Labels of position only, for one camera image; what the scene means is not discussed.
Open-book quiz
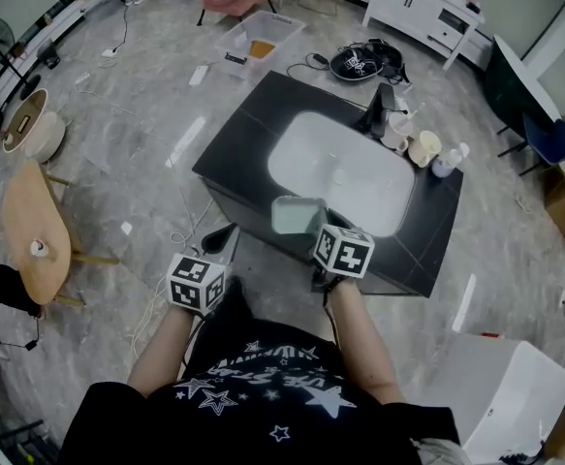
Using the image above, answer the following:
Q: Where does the white sink basin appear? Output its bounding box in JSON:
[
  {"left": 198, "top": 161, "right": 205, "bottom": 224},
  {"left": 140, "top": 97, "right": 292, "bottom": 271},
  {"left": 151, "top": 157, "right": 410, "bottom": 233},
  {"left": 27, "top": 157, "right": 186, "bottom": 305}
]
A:
[{"left": 267, "top": 110, "right": 417, "bottom": 238}]

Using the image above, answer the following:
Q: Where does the dark table with white edge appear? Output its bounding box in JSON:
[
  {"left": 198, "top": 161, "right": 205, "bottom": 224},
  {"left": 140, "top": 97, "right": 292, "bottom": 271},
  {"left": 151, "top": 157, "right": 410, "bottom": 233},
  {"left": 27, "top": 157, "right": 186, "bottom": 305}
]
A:
[{"left": 484, "top": 34, "right": 564, "bottom": 140}]

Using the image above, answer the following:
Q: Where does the large white appliance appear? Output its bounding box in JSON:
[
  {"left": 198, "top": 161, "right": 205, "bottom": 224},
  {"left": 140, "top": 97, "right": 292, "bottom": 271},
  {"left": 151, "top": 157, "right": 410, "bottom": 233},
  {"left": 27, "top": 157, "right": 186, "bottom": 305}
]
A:
[{"left": 417, "top": 331, "right": 565, "bottom": 464}]

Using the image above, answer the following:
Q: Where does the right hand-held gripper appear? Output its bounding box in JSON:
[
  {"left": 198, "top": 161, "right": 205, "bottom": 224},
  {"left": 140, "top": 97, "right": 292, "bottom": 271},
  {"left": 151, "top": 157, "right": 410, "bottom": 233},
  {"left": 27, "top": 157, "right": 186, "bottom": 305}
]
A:
[{"left": 310, "top": 210, "right": 377, "bottom": 294}]

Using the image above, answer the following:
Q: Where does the pale green plastic container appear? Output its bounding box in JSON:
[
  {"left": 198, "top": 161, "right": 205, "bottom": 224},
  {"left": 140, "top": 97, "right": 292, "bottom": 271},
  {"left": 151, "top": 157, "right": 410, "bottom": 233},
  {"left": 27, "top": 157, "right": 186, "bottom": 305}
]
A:
[{"left": 270, "top": 196, "right": 330, "bottom": 236}]

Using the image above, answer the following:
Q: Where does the brown pad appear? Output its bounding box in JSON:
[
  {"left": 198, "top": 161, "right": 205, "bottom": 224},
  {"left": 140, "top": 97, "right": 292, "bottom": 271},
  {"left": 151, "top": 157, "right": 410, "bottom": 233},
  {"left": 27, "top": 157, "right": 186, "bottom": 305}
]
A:
[{"left": 248, "top": 39, "right": 277, "bottom": 60}]

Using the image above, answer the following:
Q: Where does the black faucet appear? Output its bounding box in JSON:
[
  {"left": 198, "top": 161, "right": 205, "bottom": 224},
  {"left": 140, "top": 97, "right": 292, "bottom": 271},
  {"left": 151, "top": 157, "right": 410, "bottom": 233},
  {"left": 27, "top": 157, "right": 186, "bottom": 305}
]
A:
[{"left": 354, "top": 82, "right": 409, "bottom": 139}]

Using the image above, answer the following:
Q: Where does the white sideboard cabinet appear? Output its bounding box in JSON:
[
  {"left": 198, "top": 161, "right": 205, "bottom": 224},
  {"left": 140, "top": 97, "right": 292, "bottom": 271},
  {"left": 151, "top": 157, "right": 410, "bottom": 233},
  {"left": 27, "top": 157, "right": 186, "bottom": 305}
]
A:
[{"left": 361, "top": 0, "right": 487, "bottom": 72}]

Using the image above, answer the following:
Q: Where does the round white side table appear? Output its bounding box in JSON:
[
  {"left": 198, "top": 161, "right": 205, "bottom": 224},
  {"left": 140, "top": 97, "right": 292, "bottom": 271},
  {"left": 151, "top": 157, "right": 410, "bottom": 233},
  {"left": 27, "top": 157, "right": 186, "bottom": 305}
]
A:
[{"left": 1, "top": 88, "right": 68, "bottom": 164}]

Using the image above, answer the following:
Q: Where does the white pump bottle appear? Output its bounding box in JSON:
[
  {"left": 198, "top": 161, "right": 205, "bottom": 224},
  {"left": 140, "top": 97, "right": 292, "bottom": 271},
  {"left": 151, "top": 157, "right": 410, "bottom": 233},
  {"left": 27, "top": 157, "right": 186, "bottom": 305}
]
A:
[{"left": 430, "top": 141, "right": 471, "bottom": 179}]

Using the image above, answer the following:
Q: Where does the clear plastic storage bin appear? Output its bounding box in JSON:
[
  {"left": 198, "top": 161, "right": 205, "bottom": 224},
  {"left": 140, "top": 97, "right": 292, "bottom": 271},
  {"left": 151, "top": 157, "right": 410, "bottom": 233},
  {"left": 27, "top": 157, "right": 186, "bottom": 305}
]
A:
[{"left": 213, "top": 10, "right": 307, "bottom": 80}]

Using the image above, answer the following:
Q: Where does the black power adapter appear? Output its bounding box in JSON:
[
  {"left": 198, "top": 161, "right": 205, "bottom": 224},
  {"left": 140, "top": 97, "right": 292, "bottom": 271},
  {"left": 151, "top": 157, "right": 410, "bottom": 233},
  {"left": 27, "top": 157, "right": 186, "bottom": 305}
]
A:
[{"left": 286, "top": 51, "right": 331, "bottom": 79}]

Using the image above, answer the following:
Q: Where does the dark kitchen island counter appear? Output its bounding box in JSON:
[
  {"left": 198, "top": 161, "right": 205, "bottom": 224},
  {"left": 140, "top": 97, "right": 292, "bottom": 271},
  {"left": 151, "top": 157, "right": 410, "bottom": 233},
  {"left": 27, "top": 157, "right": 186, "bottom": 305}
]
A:
[{"left": 192, "top": 69, "right": 465, "bottom": 299}]

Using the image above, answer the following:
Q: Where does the cream mug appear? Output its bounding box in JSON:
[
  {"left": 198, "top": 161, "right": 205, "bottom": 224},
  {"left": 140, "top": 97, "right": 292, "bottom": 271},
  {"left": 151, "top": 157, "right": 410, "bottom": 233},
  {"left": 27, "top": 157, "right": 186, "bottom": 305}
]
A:
[{"left": 407, "top": 130, "right": 443, "bottom": 168}]

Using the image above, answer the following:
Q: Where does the oval wooden coffee table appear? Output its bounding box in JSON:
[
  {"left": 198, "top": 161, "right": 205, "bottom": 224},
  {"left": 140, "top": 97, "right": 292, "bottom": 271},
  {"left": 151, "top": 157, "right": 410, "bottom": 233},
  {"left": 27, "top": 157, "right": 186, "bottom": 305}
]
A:
[{"left": 0, "top": 158, "right": 121, "bottom": 308}]

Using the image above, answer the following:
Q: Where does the person's black star-print shirt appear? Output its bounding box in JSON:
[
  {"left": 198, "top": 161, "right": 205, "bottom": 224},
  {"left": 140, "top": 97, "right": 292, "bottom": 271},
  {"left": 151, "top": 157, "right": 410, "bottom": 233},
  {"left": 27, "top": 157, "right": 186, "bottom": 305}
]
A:
[{"left": 58, "top": 276, "right": 460, "bottom": 465}]

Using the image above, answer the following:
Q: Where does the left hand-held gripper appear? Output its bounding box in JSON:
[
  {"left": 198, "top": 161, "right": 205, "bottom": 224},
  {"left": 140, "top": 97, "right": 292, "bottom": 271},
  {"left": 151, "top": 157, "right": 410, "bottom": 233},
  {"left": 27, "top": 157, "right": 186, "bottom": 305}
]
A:
[{"left": 166, "top": 223, "right": 241, "bottom": 317}]

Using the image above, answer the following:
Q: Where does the black helmet with cables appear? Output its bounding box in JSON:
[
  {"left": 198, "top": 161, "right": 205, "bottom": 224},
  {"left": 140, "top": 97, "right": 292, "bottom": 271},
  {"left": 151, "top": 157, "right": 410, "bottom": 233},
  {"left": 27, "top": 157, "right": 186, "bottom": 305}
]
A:
[{"left": 329, "top": 41, "right": 404, "bottom": 82}]

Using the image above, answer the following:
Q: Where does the person's left forearm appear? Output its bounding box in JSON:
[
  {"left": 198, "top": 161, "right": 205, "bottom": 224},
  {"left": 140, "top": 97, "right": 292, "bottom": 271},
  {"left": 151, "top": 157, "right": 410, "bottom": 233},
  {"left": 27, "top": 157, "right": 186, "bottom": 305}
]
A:
[{"left": 126, "top": 302, "right": 204, "bottom": 399}]

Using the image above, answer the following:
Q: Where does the person's right forearm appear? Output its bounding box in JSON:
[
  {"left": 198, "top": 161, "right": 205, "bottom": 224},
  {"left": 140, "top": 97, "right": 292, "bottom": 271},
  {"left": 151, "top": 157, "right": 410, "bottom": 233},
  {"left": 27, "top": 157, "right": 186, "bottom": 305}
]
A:
[{"left": 330, "top": 276, "right": 407, "bottom": 406}]

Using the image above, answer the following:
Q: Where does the blue chair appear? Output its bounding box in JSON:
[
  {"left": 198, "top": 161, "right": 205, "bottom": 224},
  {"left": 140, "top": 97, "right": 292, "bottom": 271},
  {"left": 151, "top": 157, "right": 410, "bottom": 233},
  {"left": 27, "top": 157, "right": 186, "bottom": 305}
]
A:
[{"left": 497, "top": 117, "right": 565, "bottom": 177}]

